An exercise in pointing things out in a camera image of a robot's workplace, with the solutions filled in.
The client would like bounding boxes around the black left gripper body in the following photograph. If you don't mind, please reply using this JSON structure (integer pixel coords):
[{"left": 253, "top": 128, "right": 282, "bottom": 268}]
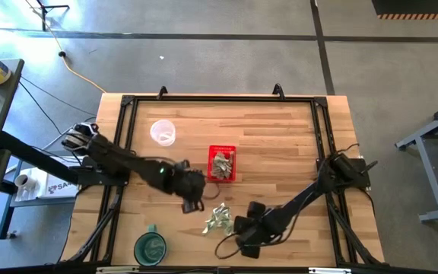
[{"left": 173, "top": 169, "right": 207, "bottom": 202}]

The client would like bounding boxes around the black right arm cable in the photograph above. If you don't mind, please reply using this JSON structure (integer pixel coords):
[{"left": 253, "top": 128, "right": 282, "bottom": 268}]
[{"left": 214, "top": 231, "right": 243, "bottom": 261}]

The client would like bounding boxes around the black diagonal support beam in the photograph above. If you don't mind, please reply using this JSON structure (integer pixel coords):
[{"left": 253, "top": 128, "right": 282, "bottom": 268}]
[{"left": 0, "top": 131, "right": 87, "bottom": 183}]

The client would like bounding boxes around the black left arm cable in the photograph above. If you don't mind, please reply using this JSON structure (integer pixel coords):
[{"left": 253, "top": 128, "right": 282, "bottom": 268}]
[{"left": 202, "top": 181, "right": 222, "bottom": 201}]

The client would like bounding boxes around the black aluminium table frame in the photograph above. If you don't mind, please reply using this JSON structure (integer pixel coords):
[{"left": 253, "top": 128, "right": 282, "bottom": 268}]
[{"left": 61, "top": 83, "right": 386, "bottom": 267}]

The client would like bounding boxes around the grey metal table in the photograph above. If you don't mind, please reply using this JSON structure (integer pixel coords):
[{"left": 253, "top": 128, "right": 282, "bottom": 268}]
[{"left": 395, "top": 97, "right": 438, "bottom": 224}]

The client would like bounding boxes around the black floor stand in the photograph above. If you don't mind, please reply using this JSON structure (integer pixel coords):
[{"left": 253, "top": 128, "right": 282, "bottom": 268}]
[{"left": 36, "top": 0, "right": 71, "bottom": 32}]

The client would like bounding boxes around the blue metal cart frame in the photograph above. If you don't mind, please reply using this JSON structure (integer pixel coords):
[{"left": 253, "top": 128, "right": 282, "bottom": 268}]
[{"left": 0, "top": 159, "right": 24, "bottom": 241}]

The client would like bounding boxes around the green ceramic mug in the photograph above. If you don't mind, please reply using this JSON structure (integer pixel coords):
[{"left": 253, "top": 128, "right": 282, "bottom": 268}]
[{"left": 133, "top": 224, "right": 168, "bottom": 267}]

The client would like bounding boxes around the red plastic mesh basket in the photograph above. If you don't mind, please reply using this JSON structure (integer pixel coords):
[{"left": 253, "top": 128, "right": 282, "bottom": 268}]
[{"left": 206, "top": 144, "right": 238, "bottom": 183}]

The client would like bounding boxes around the hazard striped floor mat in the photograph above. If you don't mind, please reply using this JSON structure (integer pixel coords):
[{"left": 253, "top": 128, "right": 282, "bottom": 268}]
[{"left": 370, "top": 0, "right": 438, "bottom": 21}]

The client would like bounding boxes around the white mug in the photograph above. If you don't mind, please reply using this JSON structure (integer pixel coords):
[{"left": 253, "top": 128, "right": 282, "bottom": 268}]
[{"left": 13, "top": 173, "right": 37, "bottom": 202}]

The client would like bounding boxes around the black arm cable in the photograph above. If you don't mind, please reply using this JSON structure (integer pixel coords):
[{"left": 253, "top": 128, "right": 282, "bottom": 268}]
[
  {"left": 214, "top": 231, "right": 243, "bottom": 261},
  {"left": 202, "top": 181, "right": 222, "bottom": 201}
]

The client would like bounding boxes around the yellow floor cable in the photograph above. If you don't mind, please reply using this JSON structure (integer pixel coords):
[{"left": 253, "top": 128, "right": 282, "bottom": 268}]
[{"left": 24, "top": 0, "right": 108, "bottom": 94}]

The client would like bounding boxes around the black floor cable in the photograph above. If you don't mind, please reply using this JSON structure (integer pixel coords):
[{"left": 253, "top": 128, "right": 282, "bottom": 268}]
[{"left": 17, "top": 75, "right": 98, "bottom": 135}]

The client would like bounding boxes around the clear plastic cup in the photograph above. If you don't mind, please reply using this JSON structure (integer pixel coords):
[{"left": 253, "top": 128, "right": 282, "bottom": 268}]
[{"left": 149, "top": 119, "right": 176, "bottom": 148}]

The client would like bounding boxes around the white printed box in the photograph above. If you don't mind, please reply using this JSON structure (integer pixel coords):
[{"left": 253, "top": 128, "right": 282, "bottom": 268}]
[{"left": 38, "top": 167, "right": 81, "bottom": 199}]

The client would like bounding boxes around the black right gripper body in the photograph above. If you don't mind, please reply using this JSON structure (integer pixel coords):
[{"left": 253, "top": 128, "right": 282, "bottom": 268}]
[{"left": 234, "top": 217, "right": 279, "bottom": 247}]

